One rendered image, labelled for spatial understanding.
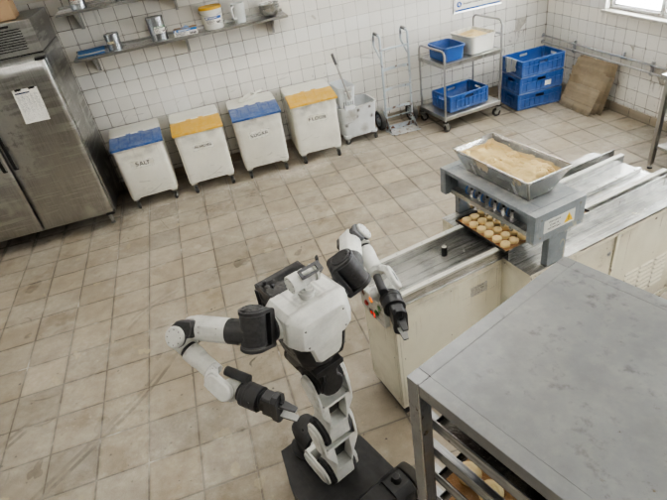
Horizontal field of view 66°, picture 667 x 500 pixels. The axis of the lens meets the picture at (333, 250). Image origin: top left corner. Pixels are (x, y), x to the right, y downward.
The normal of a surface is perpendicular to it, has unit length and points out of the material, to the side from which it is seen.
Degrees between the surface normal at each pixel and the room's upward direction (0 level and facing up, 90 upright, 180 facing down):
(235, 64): 90
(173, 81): 90
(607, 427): 0
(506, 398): 0
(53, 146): 90
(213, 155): 92
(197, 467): 0
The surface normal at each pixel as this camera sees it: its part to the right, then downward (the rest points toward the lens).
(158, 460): -0.14, -0.81
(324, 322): 0.61, 0.38
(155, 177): 0.35, 0.54
